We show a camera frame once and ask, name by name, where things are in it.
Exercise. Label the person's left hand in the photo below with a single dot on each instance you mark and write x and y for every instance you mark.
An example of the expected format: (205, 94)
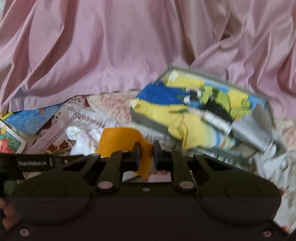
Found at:
(8, 215)

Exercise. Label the yellow sock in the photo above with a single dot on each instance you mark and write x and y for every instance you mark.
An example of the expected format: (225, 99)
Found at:
(194, 132)

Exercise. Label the orange sock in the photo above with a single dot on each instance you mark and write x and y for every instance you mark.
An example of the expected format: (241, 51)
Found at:
(124, 138)

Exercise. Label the grey socks pair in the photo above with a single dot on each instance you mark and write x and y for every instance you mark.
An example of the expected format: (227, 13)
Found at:
(255, 128)

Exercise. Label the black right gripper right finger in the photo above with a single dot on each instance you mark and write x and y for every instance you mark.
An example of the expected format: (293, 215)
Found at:
(175, 163)

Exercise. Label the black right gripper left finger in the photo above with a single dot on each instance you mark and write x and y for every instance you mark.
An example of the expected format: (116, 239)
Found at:
(118, 163)

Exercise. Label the blue printed cloth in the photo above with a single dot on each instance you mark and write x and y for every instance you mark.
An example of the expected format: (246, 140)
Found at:
(31, 121)

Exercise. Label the pink satin curtain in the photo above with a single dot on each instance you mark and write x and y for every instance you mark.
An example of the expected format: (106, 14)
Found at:
(54, 50)

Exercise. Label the colourful picture book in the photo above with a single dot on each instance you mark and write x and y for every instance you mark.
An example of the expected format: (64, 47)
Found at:
(11, 143)

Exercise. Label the white patterned sock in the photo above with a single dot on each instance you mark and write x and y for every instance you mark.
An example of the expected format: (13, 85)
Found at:
(86, 142)

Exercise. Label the floral bed sheet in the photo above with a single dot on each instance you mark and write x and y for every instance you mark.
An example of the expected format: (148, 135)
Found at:
(95, 112)

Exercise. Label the grey tray with cartoon liner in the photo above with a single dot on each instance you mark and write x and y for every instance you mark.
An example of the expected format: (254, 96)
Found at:
(202, 111)

